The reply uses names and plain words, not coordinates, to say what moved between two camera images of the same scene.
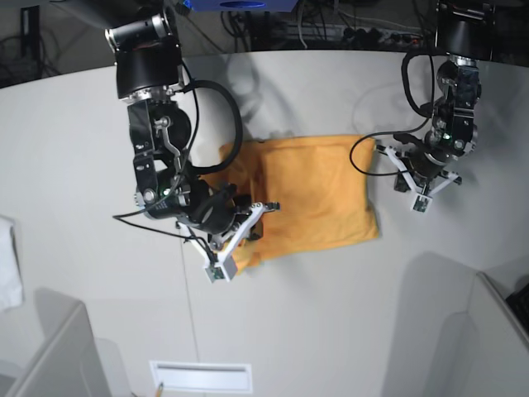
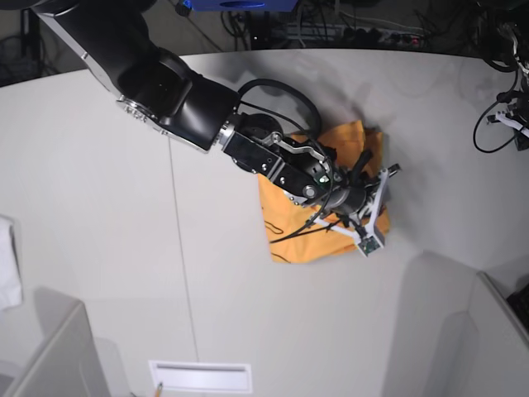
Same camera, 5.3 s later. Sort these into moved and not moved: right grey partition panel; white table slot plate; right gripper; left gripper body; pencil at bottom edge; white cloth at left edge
Moved: right gripper; left gripper body
Not moved: pencil at bottom edge; right grey partition panel; white cloth at left edge; white table slot plate
